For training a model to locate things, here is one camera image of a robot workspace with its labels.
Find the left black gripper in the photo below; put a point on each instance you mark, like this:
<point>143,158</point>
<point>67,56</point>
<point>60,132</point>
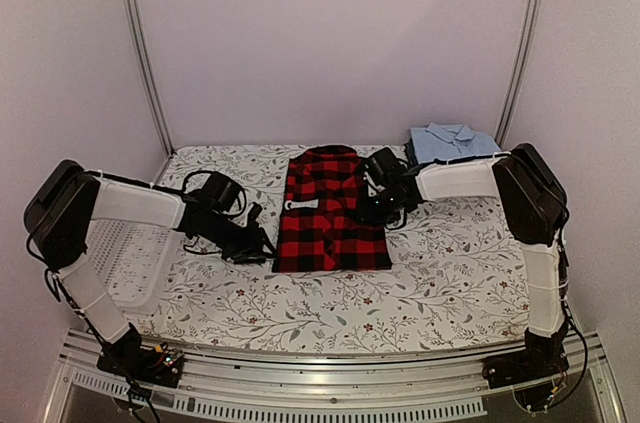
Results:
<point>252,248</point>

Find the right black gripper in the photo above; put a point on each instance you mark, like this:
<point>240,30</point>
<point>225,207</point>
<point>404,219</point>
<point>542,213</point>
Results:
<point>366,217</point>

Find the red black plaid shirt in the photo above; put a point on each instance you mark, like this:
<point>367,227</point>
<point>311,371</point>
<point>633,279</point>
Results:
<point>318,227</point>

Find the light blue shirt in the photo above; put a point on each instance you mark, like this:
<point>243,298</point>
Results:
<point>447,142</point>

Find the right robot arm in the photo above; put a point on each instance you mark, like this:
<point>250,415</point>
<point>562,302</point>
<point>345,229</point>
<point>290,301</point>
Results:
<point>535,207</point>

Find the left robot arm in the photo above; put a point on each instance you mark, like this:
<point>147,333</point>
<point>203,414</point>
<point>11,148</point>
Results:
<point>73,202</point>

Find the floral table cloth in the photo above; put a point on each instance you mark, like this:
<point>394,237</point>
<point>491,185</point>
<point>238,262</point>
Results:
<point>458,277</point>

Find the white plastic basket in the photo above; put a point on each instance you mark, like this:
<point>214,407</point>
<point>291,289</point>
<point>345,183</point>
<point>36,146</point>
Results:
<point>132,260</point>

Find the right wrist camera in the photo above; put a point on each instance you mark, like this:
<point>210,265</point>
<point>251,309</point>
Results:
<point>372,188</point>

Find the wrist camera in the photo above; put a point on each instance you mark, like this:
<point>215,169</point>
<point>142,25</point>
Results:
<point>253,213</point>
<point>372,188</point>

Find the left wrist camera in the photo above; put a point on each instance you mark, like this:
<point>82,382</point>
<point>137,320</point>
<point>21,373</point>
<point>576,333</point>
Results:
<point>253,213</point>

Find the aluminium front rail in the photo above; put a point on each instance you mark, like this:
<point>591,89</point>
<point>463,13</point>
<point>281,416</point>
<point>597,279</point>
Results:
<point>224,385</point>

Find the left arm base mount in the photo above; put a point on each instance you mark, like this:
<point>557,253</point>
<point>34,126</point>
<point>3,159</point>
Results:
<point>160,365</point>

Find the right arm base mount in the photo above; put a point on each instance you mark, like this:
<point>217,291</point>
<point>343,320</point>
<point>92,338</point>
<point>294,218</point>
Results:
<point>545,374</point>

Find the right aluminium post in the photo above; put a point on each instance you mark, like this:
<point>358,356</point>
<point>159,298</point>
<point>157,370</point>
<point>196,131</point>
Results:
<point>516,80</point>

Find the aluminium post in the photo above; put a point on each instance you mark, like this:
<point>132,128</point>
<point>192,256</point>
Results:
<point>516,80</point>
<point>133,15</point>

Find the left aluminium post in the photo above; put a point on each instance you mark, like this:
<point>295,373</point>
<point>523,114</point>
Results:
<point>133,15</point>

